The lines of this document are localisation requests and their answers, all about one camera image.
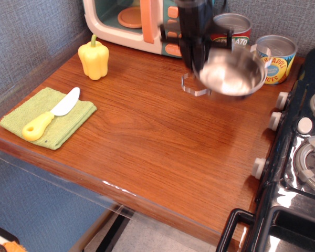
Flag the teal toy microwave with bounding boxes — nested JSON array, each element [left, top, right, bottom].
[[83, 0, 182, 58]]

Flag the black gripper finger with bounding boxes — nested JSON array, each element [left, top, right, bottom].
[[181, 48, 195, 71], [195, 46, 209, 70]]

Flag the yellow toy bell pepper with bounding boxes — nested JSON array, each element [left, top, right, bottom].
[[78, 34, 109, 80]]

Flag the orange plate inside microwave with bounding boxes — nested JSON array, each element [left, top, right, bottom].
[[118, 6, 142, 28]]

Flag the white stove knob middle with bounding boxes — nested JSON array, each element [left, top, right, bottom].
[[268, 112, 282, 131]]

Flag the white stove knob lower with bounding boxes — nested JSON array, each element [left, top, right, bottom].
[[251, 157, 267, 180]]

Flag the black toy stove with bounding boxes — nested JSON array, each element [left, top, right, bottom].
[[217, 48, 315, 251]]

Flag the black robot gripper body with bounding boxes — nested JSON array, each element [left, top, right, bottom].
[[160, 1, 233, 57]]

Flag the stainless steel two-handled pot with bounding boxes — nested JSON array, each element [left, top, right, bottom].
[[181, 44, 272, 100]]

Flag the yellow-handled toy knife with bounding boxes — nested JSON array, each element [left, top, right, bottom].
[[22, 87, 80, 141]]

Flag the tomato sauce can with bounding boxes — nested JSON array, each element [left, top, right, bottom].
[[211, 13, 252, 49]]

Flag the white stove knob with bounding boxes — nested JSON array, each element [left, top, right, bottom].
[[268, 112, 282, 131], [276, 92, 289, 110], [251, 157, 267, 180]]

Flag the white stove knob upper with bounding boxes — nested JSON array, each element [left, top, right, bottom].
[[276, 92, 289, 110]]

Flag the orange object bottom left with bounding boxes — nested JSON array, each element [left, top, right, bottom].
[[3, 241, 27, 252]]

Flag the pineapple slices can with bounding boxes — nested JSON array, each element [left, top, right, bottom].
[[256, 35, 298, 85]]

